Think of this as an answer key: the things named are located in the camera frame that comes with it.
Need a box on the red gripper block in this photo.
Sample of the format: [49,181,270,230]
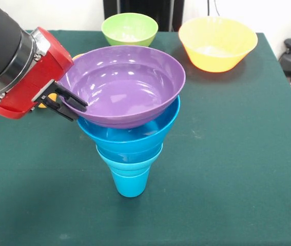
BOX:
[0,26,89,122]

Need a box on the purple bowl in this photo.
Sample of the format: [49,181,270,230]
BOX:
[57,46,187,130]

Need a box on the large blue bowl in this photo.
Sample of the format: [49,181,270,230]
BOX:
[76,94,182,154]

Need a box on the shallow blue bowl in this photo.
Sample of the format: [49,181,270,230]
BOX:
[95,142,163,165]

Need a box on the small ribbed teal bowl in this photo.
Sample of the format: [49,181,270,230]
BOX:
[95,145,164,178]

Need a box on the blue cup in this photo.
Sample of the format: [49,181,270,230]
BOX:
[110,168,151,198]

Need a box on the yellow cup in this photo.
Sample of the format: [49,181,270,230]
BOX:
[37,92,58,109]

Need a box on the green bowl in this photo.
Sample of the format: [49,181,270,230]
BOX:
[101,12,159,47]

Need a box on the large yellow bowl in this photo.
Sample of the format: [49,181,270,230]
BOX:
[178,16,259,73]

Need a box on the dark green tablecloth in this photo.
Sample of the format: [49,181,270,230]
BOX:
[0,30,291,246]

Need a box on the black wall cable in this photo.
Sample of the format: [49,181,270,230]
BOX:
[206,0,222,18]

